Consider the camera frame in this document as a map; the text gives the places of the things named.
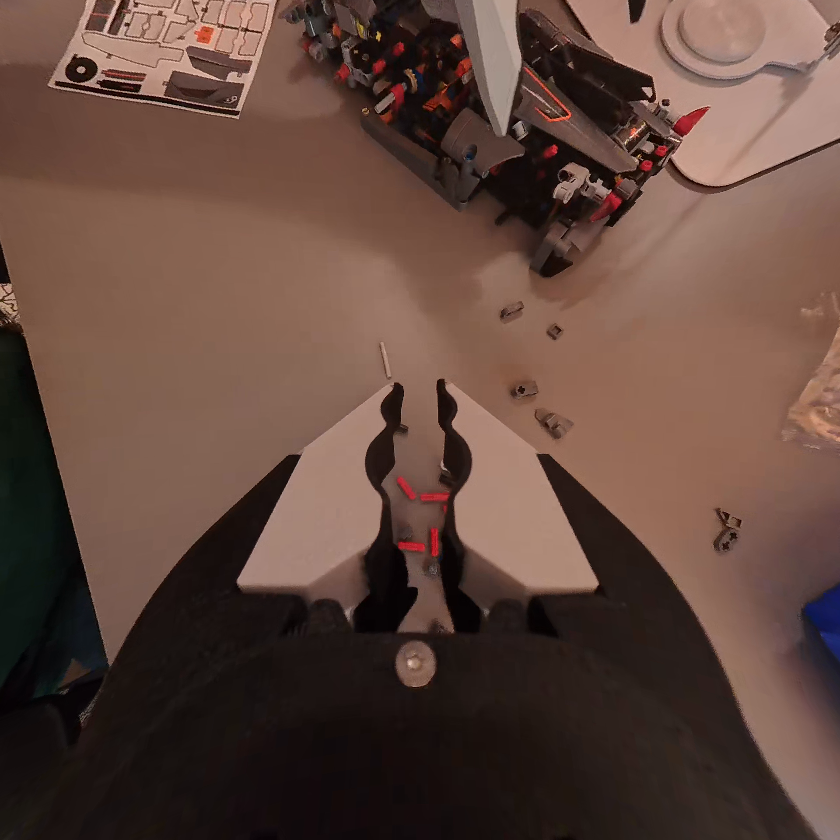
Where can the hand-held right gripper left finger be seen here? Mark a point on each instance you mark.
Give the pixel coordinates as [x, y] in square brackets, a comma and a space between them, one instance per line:
[315, 525]

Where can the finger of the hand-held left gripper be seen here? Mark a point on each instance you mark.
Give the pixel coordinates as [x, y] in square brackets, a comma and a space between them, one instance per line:
[492, 52]

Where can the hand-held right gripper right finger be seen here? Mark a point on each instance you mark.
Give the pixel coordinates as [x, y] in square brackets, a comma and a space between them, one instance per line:
[525, 525]

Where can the pile of lego pins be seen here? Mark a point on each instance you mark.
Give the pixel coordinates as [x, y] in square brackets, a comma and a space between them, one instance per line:
[420, 518]

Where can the large lego vehicle model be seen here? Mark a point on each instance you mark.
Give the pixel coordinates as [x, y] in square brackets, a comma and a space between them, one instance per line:
[577, 131]

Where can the blue plastic bin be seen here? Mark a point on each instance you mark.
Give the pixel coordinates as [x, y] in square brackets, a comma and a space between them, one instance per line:
[823, 630]

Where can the dark grey lego joint piece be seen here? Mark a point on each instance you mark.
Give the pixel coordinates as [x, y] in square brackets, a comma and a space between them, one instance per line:
[553, 423]

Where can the grey cross-hole lego piece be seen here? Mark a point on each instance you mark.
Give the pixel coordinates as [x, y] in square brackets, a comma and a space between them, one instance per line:
[525, 390]

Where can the white lego axle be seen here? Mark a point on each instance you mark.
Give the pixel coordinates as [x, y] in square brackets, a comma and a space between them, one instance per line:
[385, 359]

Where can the dark grey angled lego piece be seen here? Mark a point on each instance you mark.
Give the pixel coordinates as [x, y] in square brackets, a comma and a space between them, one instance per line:
[727, 520]

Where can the grey lego connector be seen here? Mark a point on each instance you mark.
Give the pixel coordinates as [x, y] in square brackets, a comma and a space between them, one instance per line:
[512, 312]

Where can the lego sticker sheet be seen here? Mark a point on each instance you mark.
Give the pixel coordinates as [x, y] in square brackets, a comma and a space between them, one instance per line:
[164, 52]

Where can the white book stand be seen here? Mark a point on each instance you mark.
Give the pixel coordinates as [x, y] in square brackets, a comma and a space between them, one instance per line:
[722, 98]

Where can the flat clear plastic bag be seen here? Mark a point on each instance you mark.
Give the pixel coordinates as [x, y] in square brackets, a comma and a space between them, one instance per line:
[817, 394]

